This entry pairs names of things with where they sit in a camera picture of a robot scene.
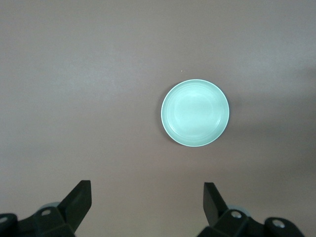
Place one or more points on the pale green round plate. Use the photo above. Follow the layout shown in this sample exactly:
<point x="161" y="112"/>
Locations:
<point x="195" y="113"/>

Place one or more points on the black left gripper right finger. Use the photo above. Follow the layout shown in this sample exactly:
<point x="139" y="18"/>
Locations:
<point x="214" y="209"/>

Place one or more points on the brown table cloth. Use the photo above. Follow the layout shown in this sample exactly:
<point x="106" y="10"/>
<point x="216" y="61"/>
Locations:
<point x="74" y="74"/>

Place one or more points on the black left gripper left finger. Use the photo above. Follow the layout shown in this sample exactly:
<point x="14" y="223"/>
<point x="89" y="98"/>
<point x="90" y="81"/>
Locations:
<point x="76" y="209"/>

